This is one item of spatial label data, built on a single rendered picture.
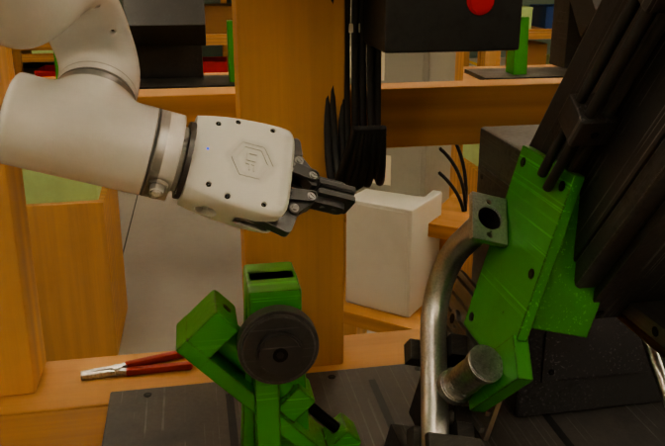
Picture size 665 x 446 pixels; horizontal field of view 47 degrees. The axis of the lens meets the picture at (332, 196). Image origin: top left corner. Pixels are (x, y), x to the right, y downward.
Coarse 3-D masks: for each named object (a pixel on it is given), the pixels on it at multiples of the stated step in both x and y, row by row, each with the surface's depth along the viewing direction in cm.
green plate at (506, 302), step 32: (512, 192) 80; (544, 192) 74; (576, 192) 70; (512, 224) 79; (544, 224) 73; (576, 224) 72; (512, 256) 78; (544, 256) 72; (480, 288) 83; (512, 288) 76; (544, 288) 72; (576, 288) 75; (480, 320) 82; (512, 320) 75; (544, 320) 75; (576, 320) 76
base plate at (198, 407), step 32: (192, 384) 105; (320, 384) 105; (352, 384) 105; (384, 384) 105; (416, 384) 105; (128, 416) 98; (160, 416) 98; (192, 416) 98; (224, 416) 98; (352, 416) 98; (384, 416) 98; (512, 416) 98; (544, 416) 98; (576, 416) 98; (608, 416) 98; (640, 416) 98
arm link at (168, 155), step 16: (160, 112) 71; (160, 128) 69; (176, 128) 70; (160, 144) 69; (176, 144) 69; (160, 160) 69; (176, 160) 69; (160, 176) 69; (176, 176) 71; (144, 192) 72; (160, 192) 70
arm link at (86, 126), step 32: (32, 96) 66; (64, 96) 67; (96, 96) 69; (128, 96) 71; (0, 128) 65; (32, 128) 65; (64, 128) 66; (96, 128) 67; (128, 128) 68; (0, 160) 67; (32, 160) 67; (64, 160) 67; (96, 160) 68; (128, 160) 68; (128, 192) 71
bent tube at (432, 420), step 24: (480, 216) 82; (504, 216) 80; (456, 240) 83; (480, 240) 78; (504, 240) 79; (456, 264) 86; (432, 288) 88; (432, 312) 87; (432, 336) 86; (432, 360) 84; (432, 384) 83; (432, 408) 81
